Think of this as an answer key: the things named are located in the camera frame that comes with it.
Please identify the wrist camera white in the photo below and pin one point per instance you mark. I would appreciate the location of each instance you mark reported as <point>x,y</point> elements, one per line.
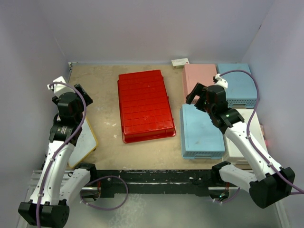
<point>59,89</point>
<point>219,81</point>

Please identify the light blue perforated basket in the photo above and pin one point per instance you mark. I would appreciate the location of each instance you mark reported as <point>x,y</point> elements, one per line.
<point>241,88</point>

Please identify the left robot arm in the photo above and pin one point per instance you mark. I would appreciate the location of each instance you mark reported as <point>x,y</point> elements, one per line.
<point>49,204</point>

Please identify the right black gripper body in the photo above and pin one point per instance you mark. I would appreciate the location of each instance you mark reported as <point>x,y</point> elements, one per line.
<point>208,107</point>

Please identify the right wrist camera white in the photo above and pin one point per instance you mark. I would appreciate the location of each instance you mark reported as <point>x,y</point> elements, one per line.
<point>219,81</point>

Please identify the white perforated basket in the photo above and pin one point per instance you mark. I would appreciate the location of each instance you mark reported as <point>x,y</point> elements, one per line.
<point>232,153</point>

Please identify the small white red box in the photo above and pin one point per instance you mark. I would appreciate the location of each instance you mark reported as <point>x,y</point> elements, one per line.
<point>179,63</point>

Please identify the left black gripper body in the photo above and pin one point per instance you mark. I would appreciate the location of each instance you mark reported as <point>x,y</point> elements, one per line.
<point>87,100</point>

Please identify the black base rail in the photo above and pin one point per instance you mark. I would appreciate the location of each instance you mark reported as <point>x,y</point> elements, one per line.
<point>196,182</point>

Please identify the yellow-rimmed whiteboard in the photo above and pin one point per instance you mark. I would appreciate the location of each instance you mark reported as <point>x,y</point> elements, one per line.
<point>86,143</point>

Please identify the red plastic tray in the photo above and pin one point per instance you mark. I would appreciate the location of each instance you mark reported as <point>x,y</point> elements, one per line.
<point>145,111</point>

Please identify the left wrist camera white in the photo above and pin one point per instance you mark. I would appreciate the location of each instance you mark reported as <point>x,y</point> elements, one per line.
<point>59,89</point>

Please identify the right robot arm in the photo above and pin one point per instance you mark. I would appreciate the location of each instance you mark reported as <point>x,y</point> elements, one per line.
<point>269,182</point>

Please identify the pink perforated basket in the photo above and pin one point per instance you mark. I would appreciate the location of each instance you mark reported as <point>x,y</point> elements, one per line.
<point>197,73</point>

